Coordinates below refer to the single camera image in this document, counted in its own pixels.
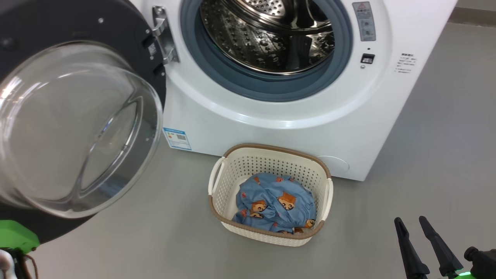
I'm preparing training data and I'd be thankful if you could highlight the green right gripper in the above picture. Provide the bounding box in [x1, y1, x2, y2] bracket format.
[394, 216, 475, 279]

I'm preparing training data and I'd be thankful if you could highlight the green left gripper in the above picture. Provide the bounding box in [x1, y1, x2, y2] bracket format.
[0, 220, 40, 252]

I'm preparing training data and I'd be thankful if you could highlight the blue cartoon print garment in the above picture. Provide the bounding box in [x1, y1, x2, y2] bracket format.
[248, 173, 317, 234]

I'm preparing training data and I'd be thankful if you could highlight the blue garment with cream lining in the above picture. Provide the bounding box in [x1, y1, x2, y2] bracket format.
[232, 182, 272, 230]

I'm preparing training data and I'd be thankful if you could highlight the black round glass washer door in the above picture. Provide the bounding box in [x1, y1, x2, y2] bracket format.
[0, 0, 167, 245]

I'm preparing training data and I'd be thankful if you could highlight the white front-load washing machine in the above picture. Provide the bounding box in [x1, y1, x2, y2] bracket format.
[130, 0, 458, 182]

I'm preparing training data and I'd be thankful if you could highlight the metal door hinge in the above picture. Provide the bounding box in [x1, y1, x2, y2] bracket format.
[152, 6, 179, 64]

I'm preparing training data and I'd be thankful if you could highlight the stainless steel washing machine drum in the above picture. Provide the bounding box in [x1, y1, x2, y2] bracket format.
[200, 0, 336, 75]

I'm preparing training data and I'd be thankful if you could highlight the round white filter cover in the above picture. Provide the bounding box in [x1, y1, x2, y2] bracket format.
[316, 155, 350, 177]

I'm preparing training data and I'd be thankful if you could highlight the cream perforated laundry basket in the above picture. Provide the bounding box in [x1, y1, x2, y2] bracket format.
[208, 143, 334, 247]

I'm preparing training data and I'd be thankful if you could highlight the blue energy label sticker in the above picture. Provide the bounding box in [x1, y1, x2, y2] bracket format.
[163, 127, 192, 151]

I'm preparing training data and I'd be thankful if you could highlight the grey warning sticker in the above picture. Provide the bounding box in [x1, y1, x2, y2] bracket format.
[352, 2, 376, 42]

